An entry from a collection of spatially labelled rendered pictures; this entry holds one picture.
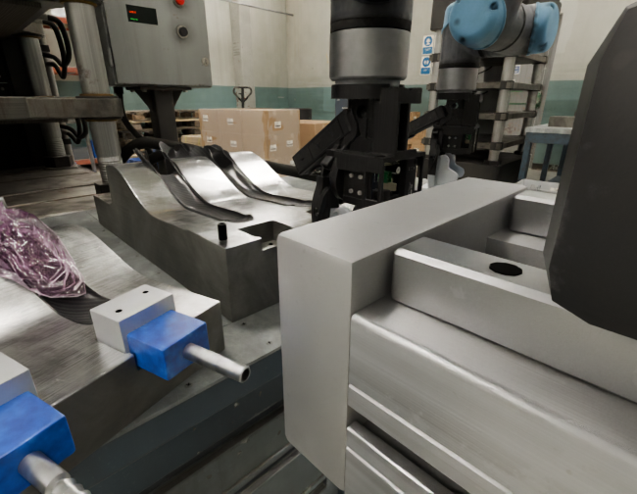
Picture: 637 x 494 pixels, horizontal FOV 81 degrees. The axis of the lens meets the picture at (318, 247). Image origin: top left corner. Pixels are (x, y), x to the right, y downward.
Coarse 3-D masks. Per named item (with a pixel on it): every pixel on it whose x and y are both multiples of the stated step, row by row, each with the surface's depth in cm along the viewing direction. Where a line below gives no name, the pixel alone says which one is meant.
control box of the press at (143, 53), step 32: (128, 0) 100; (160, 0) 105; (192, 0) 111; (128, 32) 102; (160, 32) 107; (192, 32) 113; (128, 64) 104; (160, 64) 109; (192, 64) 116; (160, 96) 116; (128, 128) 119; (160, 128) 119
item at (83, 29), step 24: (72, 24) 84; (96, 24) 87; (24, 48) 129; (96, 48) 87; (96, 72) 88; (48, 144) 141; (96, 144) 94; (48, 168) 142; (72, 168) 146; (96, 192) 99
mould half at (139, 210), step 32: (192, 160) 66; (256, 160) 73; (128, 192) 57; (160, 192) 57; (224, 192) 62; (288, 192) 65; (128, 224) 61; (160, 224) 50; (192, 224) 47; (288, 224) 46; (160, 256) 54; (192, 256) 45; (224, 256) 39; (256, 256) 42; (192, 288) 48; (224, 288) 41; (256, 288) 43
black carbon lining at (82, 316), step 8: (88, 288) 37; (40, 296) 34; (80, 296) 36; (88, 296) 36; (96, 296) 36; (48, 304) 34; (56, 304) 35; (64, 304) 35; (72, 304) 35; (80, 304) 36; (88, 304) 36; (96, 304) 36; (56, 312) 33; (64, 312) 34; (72, 312) 34; (80, 312) 35; (88, 312) 35; (72, 320) 32; (80, 320) 33; (88, 320) 33
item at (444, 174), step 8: (440, 160) 77; (448, 160) 77; (440, 168) 78; (448, 168) 77; (432, 176) 78; (440, 176) 78; (448, 176) 77; (456, 176) 76; (432, 184) 79; (440, 184) 78
